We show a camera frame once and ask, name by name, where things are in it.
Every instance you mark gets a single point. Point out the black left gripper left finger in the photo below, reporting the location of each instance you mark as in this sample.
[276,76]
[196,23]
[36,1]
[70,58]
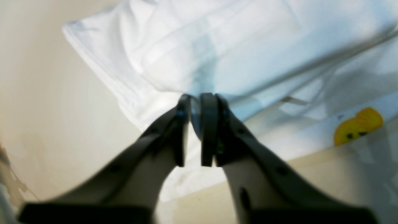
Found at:
[126,190]

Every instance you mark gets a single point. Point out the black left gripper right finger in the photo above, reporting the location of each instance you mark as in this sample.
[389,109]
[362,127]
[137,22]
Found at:
[265,189]

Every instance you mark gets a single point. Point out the white printed t-shirt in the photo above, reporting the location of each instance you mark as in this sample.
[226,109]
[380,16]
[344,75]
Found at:
[304,75]

